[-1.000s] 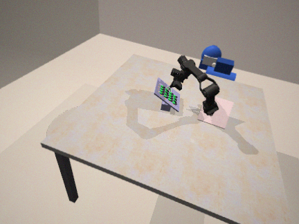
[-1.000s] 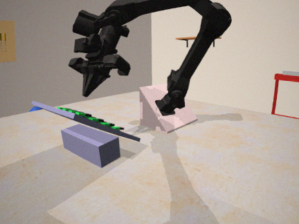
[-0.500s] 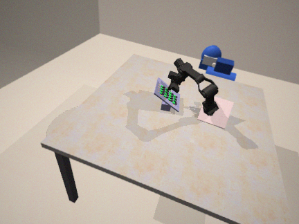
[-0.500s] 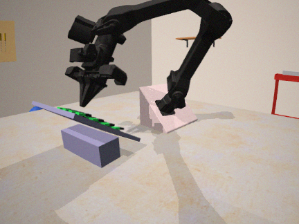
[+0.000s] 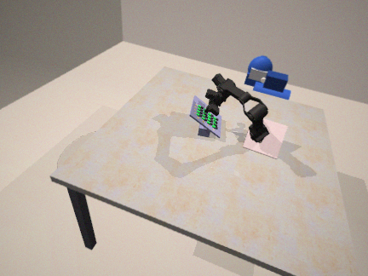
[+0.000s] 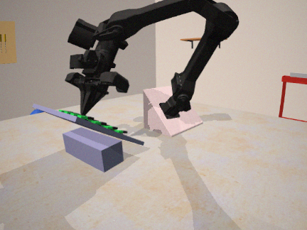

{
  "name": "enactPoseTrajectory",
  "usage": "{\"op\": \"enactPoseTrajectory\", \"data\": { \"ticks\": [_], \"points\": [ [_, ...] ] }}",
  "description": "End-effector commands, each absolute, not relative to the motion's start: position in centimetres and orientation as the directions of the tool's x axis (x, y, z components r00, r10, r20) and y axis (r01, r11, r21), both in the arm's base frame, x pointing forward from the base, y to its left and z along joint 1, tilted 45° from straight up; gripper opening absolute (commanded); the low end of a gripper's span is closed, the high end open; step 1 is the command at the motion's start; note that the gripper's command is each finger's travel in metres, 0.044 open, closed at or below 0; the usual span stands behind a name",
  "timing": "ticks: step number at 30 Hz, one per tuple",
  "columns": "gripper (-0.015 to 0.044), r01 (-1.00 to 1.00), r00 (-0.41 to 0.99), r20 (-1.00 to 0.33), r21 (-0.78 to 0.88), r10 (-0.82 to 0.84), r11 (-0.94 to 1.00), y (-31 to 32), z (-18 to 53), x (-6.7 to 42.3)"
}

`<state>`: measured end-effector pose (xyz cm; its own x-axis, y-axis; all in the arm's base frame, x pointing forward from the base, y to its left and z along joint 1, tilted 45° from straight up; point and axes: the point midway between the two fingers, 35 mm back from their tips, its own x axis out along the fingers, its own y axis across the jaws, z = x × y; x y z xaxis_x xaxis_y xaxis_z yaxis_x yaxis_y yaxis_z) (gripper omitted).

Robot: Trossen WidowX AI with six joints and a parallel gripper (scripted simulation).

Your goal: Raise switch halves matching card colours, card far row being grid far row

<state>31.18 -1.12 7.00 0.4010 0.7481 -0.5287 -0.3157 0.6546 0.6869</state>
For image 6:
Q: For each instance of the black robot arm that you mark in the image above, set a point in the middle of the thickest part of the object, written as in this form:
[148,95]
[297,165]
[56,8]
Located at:
[221,22]

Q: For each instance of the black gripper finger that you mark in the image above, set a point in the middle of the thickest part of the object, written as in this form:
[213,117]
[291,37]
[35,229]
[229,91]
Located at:
[83,91]
[93,95]

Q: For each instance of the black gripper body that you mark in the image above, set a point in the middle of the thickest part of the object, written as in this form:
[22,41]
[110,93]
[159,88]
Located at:
[102,79]

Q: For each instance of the lavender switch panel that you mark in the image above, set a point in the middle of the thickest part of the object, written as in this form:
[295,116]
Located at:
[99,151]

